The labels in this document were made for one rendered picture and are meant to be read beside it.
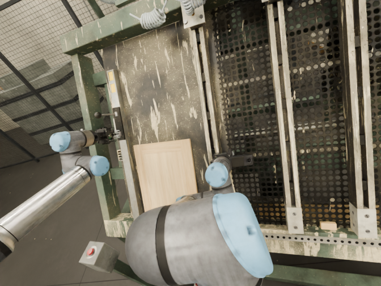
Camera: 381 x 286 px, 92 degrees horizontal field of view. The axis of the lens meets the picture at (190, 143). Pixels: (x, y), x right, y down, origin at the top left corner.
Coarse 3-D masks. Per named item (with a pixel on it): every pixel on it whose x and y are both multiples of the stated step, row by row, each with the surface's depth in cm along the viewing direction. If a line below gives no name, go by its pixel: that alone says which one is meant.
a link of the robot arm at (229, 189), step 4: (212, 188) 66; (216, 188) 64; (220, 188) 63; (224, 188) 63; (228, 188) 64; (232, 188) 65; (204, 192) 68; (208, 192) 67; (212, 192) 66; (216, 192) 64; (220, 192) 63; (224, 192) 63; (228, 192) 63; (232, 192) 64; (204, 196) 66; (208, 196) 65
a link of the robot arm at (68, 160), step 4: (76, 152) 74; (80, 152) 76; (60, 156) 74; (64, 156) 72; (68, 156) 73; (72, 156) 73; (76, 156) 74; (80, 156) 73; (64, 160) 73; (68, 160) 73; (72, 160) 72; (76, 160) 71; (64, 164) 73; (68, 164) 72; (72, 164) 71; (64, 168) 73; (68, 168) 72; (64, 172) 74
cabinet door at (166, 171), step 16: (144, 144) 111; (160, 144) 107; (176, 144) 104; (144, 160) 113; (160, 160) 109; (176, 160) 105; (192, 160) 102; (144, 176) 114; (160, 176) 110; (176, 176) 107; (192, 176) 103; (144, 192) 116; (160, 192) 112; (176, 192) 108; (192, 192) 104; (144, 208) 118
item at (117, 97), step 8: (112, 72) 109; (120, 88) 112; (112, 96) 111; (120, 96) 112; (120, 104) 111; (128, 136) 115; (120, 144) 114; (128, 144) 114; (128, 152) 113; (128, 160) 114; (128, 168) 115; (128, 176) 115; (136, 176) 118; (128, 184) 116; (136, 184) 117; (136, 192) 116; (136, 200) 116; (136, 208) 117; (136, 216) 118
